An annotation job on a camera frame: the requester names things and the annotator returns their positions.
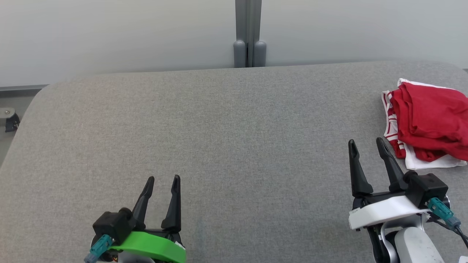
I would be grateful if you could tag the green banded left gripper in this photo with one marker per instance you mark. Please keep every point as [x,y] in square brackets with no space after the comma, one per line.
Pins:
[157,244]

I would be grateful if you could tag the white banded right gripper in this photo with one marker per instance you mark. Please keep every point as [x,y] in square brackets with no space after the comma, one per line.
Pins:
[384,212]

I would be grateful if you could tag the red and white striped shorts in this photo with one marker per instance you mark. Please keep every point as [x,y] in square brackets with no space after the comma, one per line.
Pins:
[388,109]

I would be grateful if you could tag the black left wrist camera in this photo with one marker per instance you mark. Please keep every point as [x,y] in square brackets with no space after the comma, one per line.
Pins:
[111,223]

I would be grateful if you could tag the grey metal wheeled frame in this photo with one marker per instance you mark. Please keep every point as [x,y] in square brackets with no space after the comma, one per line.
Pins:
[11,122]

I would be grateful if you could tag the grey partition post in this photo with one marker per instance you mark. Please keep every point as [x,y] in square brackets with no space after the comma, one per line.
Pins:
[240,54]

